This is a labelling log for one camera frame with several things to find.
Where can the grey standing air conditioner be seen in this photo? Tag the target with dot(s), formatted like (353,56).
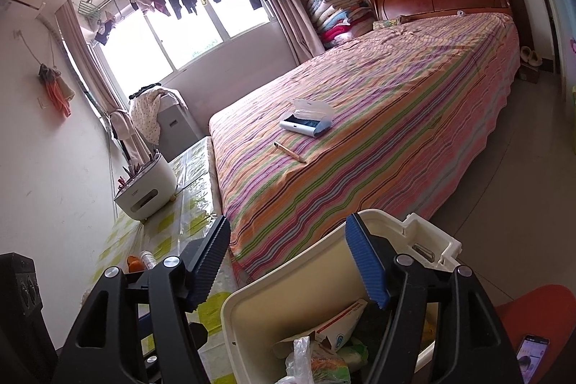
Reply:
(177,127)

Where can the white plastic bin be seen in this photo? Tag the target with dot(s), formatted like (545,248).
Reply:
(288,303)

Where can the bed with striped sheet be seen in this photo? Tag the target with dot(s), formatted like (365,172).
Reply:
(382,118)

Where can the beige curtain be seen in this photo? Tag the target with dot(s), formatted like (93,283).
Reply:
(85,60)
(294,24)

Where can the white wall switch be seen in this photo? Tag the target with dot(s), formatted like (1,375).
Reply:
(42,101)

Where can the white desk organizer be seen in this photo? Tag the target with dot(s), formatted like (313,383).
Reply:
(144,195)

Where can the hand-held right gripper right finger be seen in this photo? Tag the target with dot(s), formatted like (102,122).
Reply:
(366,262)

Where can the wooden pencil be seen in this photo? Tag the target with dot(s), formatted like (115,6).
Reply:
(290,152)

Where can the orange peel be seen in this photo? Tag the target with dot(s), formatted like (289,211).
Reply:
(132,263)

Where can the dotted white cloth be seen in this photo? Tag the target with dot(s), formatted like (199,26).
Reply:
(150,114)

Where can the orange hanging cloth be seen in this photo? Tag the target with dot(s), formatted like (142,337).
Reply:
(58,94)

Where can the cluster of coloured pens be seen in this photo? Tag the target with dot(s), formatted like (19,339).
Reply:
(123,179)

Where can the white knotted plastic bag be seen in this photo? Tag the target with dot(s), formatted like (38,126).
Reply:
(301,361)

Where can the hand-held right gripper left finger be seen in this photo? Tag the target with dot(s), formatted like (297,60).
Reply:
(211,258)

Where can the smartphone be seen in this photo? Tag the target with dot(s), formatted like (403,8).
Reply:
(531,359)

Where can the green patterned packet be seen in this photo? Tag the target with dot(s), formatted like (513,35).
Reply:
(389,24)

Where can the white paper carton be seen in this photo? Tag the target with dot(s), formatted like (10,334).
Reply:
(333,325)

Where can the window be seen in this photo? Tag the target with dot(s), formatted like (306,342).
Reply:
(189,37)

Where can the red stool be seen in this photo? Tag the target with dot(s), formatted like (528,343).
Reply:
(558,312)

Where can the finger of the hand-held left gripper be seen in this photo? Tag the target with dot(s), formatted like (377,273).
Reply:
(148,366)

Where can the stack of folded quilts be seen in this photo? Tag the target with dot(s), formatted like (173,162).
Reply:
(335,6)

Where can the pair of beige slippers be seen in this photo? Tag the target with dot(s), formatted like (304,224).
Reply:
(531,55)

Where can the green and white plastic bag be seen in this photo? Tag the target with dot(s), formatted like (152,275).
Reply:
(355,354)

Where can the white hanging garment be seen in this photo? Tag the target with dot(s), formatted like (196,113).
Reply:
(128,136)

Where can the blue and white pencil case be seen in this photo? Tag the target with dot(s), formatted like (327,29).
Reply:
(306,121)

